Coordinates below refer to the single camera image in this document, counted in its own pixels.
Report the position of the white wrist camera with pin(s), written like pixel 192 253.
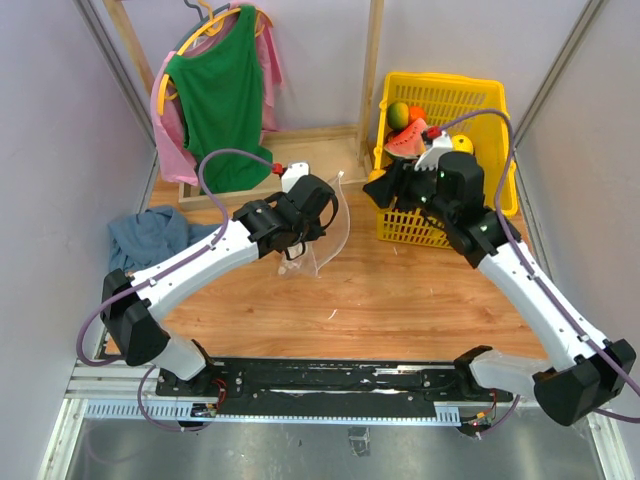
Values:
pixel 290 174
pixel 437 143

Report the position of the yellow lemon toy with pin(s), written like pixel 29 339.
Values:
pixel 462 143

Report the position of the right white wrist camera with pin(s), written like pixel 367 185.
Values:
pixel 437 143

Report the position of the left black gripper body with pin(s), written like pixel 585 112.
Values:
pixel 312 230

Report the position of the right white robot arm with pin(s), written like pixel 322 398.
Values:
pixel 584 369

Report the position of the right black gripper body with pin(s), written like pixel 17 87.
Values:
pixel 417 190

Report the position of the yellow plastic basket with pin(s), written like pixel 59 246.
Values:
pixel 444 97

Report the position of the grey clothes hanger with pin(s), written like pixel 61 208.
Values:
pixel 205 11

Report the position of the green tank top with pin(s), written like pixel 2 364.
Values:
pixel 219 82

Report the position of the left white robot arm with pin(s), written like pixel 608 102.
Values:
pixel 135 306

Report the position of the wooden clothes rack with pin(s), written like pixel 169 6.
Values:
pixel 328 150

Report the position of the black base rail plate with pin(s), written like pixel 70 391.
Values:
pixel 329 389

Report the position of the watermelon slice toy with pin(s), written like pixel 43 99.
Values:
pixel 409 143

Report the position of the clear polka dot zip bag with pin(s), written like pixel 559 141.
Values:
pixel 322 251

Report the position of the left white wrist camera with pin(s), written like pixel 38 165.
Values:
pixel 290 174

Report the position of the blue crumpled cloth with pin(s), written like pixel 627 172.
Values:
pixel 143 240

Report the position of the green orange mango toy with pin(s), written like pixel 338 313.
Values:
pixel 397 116

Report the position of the orange tangerine toy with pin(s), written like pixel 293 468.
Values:
pixel 416 113

